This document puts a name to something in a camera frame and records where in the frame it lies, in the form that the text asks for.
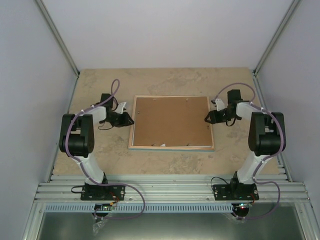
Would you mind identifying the right aluminium corner post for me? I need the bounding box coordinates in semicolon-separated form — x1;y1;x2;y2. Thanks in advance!
252;0;302;77

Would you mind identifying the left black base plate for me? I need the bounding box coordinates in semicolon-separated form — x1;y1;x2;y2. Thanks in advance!
80;184;125;201

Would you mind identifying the aluminium corner post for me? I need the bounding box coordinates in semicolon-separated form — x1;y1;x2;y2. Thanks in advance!
34;0;80;79
252;0;302;77

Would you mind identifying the small circuit board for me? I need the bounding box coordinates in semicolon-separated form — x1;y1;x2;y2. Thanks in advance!
93;202;117;211
235;202;252;209

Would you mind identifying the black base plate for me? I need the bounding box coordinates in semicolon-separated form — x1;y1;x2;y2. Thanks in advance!
213;183;260;201
80;184;125;201

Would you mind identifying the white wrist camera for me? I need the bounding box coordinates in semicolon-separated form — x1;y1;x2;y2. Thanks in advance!
211;98;226;112
114;102;127;114

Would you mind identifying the grey slotted cable duct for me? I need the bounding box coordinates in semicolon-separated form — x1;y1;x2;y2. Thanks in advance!
44;203;233;214

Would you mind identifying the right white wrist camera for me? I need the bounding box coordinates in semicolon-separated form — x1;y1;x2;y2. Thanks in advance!
211;98;226;112

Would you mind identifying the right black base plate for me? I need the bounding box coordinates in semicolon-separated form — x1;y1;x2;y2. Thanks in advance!
213;183;260;201

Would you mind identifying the brown cardboard backing board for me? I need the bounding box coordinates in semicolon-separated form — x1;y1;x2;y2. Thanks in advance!
132;97;213;147

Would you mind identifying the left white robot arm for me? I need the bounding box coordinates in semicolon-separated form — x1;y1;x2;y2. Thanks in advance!
59;93;134;200

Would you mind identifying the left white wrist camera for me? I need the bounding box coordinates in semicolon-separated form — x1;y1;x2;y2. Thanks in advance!
114;102;127;114

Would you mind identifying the clear plastic bag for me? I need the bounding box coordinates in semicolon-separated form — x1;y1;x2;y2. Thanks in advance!
92;219;106;236

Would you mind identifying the aluminium rail base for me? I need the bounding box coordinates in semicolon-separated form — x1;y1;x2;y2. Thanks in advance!
34;168;310;203

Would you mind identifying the right small circuit board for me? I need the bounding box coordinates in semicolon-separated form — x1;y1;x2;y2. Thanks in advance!
235;202;252;209

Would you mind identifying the left small circuit board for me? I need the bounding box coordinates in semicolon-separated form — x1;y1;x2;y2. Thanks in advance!
93;202;117;211

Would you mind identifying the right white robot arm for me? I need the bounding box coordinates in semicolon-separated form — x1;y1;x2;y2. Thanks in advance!
204;89;286;201

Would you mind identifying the left aluminium corner post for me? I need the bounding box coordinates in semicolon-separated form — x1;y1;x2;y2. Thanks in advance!
34;0;80;79

